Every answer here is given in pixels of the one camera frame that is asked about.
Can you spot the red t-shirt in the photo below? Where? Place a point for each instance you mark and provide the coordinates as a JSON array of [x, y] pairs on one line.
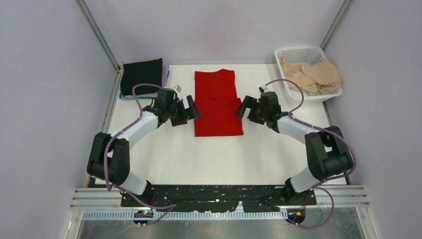
[[216, 99]]

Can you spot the aluminium frame rail front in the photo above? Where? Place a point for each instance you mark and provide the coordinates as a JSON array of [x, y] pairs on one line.
[[345, 196]]

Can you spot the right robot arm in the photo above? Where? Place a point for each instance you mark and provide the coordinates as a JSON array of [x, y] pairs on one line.
[[327, 154]]

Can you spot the corner aluminium post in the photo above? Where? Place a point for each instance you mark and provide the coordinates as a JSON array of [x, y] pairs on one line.
[[92, 14], [336, 23]]

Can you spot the beige t-shirt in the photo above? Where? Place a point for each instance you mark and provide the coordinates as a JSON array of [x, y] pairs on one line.
[[322, 78]]

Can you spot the white slotted cable duct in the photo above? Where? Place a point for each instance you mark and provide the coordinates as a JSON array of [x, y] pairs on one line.
[[148, 215]]

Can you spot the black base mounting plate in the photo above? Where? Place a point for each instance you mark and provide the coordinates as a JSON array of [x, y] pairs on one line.
[[225, 198]]

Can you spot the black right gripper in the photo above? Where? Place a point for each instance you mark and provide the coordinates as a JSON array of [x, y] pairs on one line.
[[248, 102]]

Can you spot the white plastic laundry basket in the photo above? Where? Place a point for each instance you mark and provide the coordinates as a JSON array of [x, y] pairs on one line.
[[308, 55]]

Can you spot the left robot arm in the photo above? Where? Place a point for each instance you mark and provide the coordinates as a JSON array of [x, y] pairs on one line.
[[109, 158]]

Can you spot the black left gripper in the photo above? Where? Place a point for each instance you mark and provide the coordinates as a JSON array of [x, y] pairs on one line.
[[191, 111]]

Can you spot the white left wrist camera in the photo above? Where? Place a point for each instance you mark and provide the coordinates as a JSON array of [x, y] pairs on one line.
[[177, 88]]

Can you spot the right corner aluminium post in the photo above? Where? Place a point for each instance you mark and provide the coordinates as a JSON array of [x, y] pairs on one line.
[[336, 23]]

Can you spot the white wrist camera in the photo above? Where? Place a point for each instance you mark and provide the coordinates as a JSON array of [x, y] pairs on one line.
[[177, 88], [263, 89]]

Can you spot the folded green t-shirt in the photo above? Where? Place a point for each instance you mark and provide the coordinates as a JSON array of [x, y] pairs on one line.
[[138, 97]]

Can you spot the left corner aluminium post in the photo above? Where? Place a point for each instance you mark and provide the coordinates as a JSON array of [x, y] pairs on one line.
[[92, 14]]

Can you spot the folded black t-shirt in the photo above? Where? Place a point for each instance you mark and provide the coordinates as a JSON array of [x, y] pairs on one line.
[[147, 72]]

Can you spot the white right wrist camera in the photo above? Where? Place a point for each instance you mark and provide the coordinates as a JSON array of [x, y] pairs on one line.
[[263, 89]]

